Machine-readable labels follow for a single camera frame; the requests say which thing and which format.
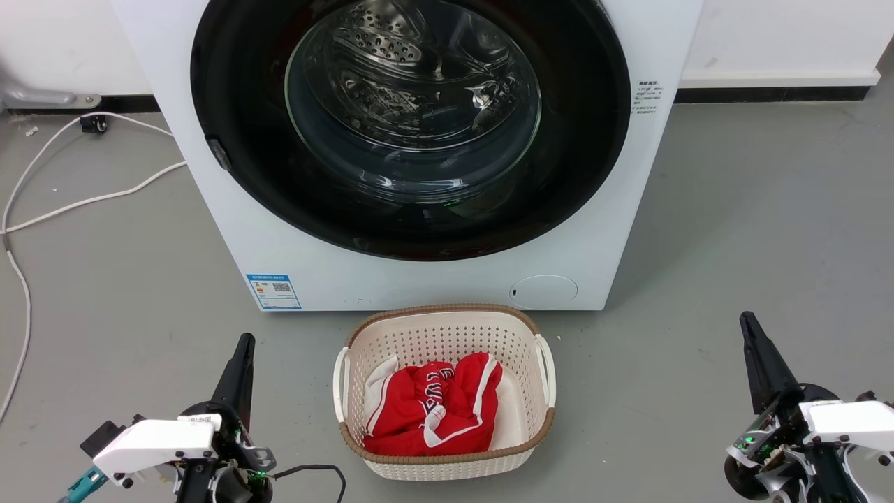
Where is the red garment with white stripes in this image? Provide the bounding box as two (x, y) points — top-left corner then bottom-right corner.
(363, 352), (504, 457)

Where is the white perforated laundry basket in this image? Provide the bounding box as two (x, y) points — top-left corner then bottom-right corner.
(333, 303), (557, 481)

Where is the thick white cable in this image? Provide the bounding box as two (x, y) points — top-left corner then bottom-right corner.
(0, 161), (188, 424)

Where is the grey drain pipe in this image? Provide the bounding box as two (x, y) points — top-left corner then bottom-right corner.
(0, 66), (103, 112)

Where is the white front-load washing machine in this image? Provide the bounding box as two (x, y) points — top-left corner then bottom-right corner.
(110, 0), (705, 312)

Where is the thin white cable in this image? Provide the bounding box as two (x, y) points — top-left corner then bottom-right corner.
(0, 112), (175, 235)

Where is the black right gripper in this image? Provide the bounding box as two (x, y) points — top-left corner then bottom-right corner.
(724, 312), (870, 503)

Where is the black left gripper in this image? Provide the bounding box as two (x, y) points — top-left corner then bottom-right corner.
(175, 333), (277, 503)

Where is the round white filter cover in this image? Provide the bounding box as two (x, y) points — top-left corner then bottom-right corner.
(508, 275), (579, 310)

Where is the thin black left gripper cable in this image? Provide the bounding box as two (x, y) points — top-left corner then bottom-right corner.
(269, 464), (348, 503)

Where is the black round washer door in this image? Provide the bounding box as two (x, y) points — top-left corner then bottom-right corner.
(190, 0), (632, 262)

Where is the small printed text sticker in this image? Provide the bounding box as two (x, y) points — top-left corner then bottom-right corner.
(632, 79), (661, 117)

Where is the blue energy label sticker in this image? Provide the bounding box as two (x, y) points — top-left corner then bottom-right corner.
(246, 273), (302, 311)

